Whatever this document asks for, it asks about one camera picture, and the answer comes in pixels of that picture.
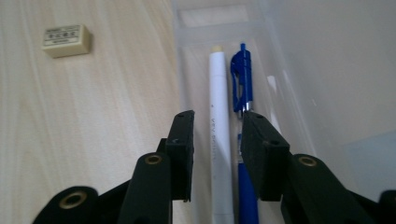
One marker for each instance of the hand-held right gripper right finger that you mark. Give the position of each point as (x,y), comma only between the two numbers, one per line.
(264,161)

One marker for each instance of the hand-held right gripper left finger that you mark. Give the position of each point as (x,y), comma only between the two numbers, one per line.
(182,155)

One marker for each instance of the white pen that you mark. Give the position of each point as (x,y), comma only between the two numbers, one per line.
(219,93)

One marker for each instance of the blue ballpoint pen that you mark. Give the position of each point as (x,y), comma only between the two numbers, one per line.
(243,68)

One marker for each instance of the translucent plastic storage box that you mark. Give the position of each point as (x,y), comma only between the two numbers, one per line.
(311,62)

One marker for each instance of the cream eraser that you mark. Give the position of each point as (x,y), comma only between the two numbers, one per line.
(67,42)

